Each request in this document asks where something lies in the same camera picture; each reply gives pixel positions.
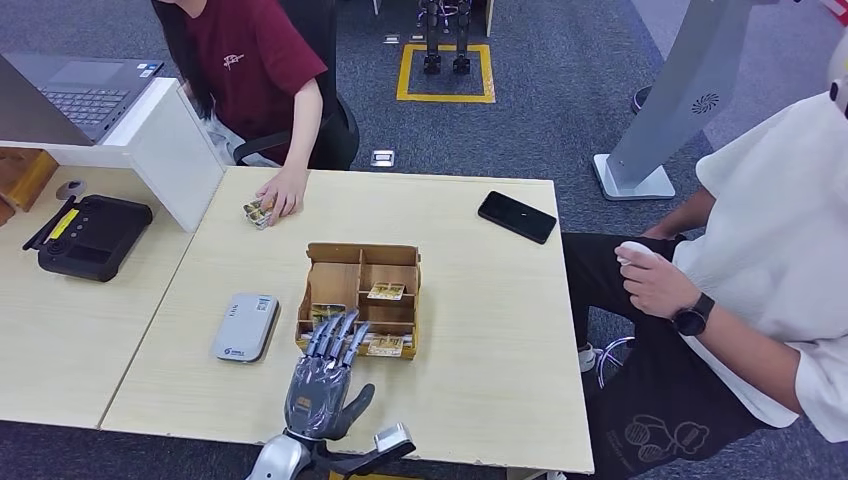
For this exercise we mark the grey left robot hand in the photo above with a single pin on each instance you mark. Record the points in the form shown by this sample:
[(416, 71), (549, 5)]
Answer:
[(316, 401)]

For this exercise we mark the yellow printed room key card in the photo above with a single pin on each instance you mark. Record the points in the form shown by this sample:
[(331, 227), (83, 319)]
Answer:
[(324, 311)]

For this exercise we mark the wooden organizer box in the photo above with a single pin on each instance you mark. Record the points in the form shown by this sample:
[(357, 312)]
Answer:
[(334, 281)]

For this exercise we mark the stack of printed cards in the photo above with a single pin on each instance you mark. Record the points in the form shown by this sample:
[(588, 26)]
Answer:
[(255, 213)]

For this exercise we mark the white handheld remote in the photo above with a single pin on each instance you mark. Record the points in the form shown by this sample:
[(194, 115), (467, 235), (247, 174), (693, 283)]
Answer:
[(632, 252)]

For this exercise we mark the person's left forearm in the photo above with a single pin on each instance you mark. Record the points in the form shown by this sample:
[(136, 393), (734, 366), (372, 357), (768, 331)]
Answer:
[(748, 361), (303, 129)]

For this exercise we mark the person's right forearm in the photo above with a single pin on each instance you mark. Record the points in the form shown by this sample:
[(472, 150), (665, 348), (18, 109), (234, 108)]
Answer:
[(682, 215)]

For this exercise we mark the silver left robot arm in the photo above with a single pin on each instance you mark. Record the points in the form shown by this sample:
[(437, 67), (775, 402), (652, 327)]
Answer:
[(278, 460)]

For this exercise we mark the person's left hand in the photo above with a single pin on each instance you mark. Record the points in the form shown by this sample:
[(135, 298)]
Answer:
[(283, 195), (656, 285)]

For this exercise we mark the person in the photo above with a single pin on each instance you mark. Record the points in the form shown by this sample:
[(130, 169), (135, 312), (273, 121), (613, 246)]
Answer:
[(258, 73), (762, 265)]

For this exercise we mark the large silver floor socket plate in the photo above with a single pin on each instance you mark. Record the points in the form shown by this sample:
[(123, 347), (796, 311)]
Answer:
[(382, 158)]

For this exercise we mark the black office chair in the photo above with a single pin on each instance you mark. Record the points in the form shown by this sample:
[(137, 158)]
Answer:
[(331, 132)]

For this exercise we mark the black controller device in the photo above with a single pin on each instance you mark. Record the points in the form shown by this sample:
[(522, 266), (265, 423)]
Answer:
[(99, 238)]

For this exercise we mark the black smartphone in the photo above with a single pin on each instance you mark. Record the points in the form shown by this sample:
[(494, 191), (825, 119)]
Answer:
[(517, 217)]

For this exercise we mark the white shoe with holes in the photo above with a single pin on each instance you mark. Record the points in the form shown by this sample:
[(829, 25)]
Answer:
[(586, 358)]

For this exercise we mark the white desk riser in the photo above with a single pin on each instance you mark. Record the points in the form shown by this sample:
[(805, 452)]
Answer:
[(166, 152)]

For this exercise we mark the yellow sticker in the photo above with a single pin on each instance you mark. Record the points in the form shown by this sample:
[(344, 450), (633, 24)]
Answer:
[(64, 224)]

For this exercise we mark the round grey disc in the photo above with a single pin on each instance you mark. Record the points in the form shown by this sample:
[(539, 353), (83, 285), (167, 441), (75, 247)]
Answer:
[(69, 189)]

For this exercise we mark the yellow floor tape square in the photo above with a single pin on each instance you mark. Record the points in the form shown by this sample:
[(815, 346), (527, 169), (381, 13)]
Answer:
[(445, 98)]

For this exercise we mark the brown wooden box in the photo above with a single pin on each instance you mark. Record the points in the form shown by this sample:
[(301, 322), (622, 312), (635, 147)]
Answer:
[(23, 175)]

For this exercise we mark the black robot leg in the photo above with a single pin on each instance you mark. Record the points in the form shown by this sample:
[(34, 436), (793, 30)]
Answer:
[(462, 40), (432, 40)]

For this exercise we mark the grey laptop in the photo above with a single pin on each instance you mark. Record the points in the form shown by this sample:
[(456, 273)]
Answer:
[(79, 99)]

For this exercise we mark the black wristwatch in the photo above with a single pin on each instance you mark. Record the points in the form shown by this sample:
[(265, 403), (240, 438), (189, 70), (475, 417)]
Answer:
[(692, 316)]

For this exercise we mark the light wooden panel edge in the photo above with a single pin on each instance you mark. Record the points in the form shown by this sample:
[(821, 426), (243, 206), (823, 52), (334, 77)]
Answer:
[(489, 16)]

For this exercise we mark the dark shoe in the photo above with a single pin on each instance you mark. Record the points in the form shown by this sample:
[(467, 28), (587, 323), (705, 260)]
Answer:
[(639, 98)]

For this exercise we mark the grey kiosk stand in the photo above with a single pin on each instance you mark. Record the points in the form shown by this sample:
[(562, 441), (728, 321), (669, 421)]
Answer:
[(689, 86)]

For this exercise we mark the white cap with holes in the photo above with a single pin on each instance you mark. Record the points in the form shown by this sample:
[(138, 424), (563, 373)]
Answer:
[(840, 73)]

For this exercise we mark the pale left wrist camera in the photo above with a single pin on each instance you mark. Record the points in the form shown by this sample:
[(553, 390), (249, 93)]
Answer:
[(394, 438)]

